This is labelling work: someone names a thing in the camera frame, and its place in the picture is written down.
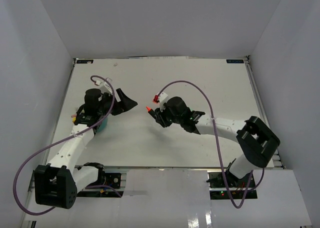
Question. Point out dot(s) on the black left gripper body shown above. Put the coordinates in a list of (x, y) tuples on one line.
[(107, 104)]

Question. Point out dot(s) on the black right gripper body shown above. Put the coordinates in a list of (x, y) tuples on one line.
[(169, 118)]

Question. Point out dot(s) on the pink and white pen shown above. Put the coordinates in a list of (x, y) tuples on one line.
[(73, 117)]

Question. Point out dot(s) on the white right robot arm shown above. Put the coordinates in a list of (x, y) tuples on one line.
[(256, 140)]

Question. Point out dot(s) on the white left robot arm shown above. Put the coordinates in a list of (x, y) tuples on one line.
[(57, 183)]

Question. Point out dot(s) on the teal round divided organizer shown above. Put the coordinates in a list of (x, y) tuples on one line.
[(102, 125)]

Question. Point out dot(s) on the left black logo sticker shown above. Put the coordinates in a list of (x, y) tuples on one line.
[(84, 61)]

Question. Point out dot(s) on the black logo sticker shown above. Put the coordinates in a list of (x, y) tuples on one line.
[(234, 61), (84, 61)]

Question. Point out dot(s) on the right black logo sticker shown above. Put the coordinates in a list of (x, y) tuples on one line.
[(234, 61)]

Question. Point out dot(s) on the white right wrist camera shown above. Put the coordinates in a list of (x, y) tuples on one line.
[(161, 99)]

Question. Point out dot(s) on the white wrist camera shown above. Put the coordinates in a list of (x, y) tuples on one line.
[(103, 86), (161, 99)]

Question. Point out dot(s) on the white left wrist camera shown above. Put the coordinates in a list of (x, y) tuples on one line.
[(103, 86)]

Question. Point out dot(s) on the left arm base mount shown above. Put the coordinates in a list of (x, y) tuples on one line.
[(113, 187)]

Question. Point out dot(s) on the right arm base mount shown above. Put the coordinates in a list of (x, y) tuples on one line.
[(218, 190)]

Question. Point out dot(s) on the right aluminium table rail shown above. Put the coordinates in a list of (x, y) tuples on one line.
[(276, 160)]

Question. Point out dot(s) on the aluminium table rail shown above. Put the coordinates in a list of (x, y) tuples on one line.
[(27, 223), (276, 160)]

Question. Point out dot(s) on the left aluminium table rail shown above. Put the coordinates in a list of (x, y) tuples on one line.
[(27, 223)]

